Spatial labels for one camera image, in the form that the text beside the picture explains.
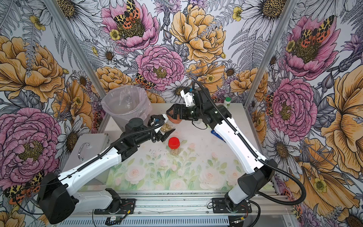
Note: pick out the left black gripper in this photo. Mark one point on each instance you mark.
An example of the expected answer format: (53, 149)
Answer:
(163, 137)

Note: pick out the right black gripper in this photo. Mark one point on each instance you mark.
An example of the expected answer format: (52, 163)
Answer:
(176, 107)

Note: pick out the mesh bin with pink bag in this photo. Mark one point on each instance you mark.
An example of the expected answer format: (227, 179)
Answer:
(125, 103)

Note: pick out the brown lid peanut jar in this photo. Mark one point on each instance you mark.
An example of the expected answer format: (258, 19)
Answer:
(166, 127)

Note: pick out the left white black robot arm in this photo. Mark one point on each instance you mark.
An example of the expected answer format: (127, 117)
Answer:
(58, 197)

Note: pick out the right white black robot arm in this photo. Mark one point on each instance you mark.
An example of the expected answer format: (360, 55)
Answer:
(258, 169)

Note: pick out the red lid peanut jar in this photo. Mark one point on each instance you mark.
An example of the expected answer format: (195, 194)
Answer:
(174, 145)

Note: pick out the blue gauze bandage packet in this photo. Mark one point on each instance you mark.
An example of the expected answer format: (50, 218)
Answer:
(217, 135)

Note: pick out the white bottle green cap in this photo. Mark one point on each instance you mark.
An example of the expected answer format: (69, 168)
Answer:
(227, 102)

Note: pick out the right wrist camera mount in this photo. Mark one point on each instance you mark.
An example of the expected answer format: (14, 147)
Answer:
(188, 97)

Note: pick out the aluminium rail frame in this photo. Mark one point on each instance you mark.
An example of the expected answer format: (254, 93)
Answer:
(182, 209)

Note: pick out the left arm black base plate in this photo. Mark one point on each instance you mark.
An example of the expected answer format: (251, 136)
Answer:
(118, 207)

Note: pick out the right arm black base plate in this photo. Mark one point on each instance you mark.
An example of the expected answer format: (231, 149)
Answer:
(222, 205)

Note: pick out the left aluminium corner post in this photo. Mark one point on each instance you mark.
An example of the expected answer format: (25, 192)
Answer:
(72, 40)

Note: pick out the aluminium corner post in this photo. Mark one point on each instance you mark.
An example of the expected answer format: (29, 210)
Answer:
(72, 40)
(275, 38)

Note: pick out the right aluminium corner post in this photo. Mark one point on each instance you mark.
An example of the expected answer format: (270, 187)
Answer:
(275, 38)

